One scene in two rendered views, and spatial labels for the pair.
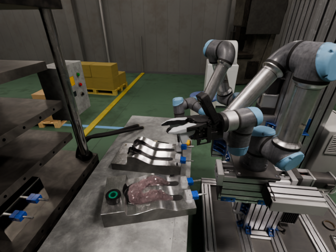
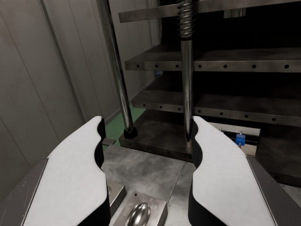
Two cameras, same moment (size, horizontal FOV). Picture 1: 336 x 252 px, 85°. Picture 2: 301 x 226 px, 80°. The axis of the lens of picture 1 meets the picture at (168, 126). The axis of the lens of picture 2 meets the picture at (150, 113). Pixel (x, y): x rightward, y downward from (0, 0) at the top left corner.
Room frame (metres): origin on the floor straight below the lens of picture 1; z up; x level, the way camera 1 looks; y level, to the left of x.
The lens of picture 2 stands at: (0.55, -0.10, 1.52)
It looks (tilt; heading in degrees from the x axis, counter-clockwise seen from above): 29 degrees down; 111
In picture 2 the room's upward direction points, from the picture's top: 8 degrees counter-clockwise
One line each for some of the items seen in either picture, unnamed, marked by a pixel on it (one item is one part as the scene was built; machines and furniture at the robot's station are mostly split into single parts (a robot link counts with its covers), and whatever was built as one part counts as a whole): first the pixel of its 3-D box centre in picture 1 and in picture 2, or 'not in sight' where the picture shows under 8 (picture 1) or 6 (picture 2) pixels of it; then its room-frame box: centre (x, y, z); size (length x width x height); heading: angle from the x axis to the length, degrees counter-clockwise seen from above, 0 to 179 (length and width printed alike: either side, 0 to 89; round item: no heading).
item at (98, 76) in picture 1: (100, 76); not in sight; (5.25, 1.92, 0.39); 1.30 x 0.93 x 0.78; 84
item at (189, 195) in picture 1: (196, 195); not in sight; (0.74, -0.17, 0.85); 0.13 x 0.05 x 0.05; 99
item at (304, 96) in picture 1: (296, 113); not in sight; (0.69, -0.53, 1.41); 0.15 x 0.12 x 0.55; 19
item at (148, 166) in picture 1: (149, 154); not in sight; (1.11, 0.14, 0.87); 0.50 x 0.26 x 0.14; 82
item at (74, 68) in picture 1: (82, 144); not in sight; (1.42, 0.81, 0.73); 0.30 x 0.22 x 1.47; 172
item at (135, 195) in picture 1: (149, 188); not in sight; (0.75, 0.11, 0.90); 0.26 x 0.18 x 0.08; 99
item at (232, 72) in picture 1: (219, 74); not in sight; (4.22, -1.18, 0.70); 0.71 x 0.63 x 1.40; 171
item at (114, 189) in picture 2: not in sight; (103, 201); (0.12, 0.29, 0.83); 0.17 x 0.13 x 0.06; 82
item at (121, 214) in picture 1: (149, 194); not in sight; (0.75, 0.11, 0.85); 0.50 x 0.26 x 0.11; 99
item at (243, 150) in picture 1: (236, 138); not in sight; (0.62, -0.28, 1.34); 0.11 x 0.08 x 0.11; 19
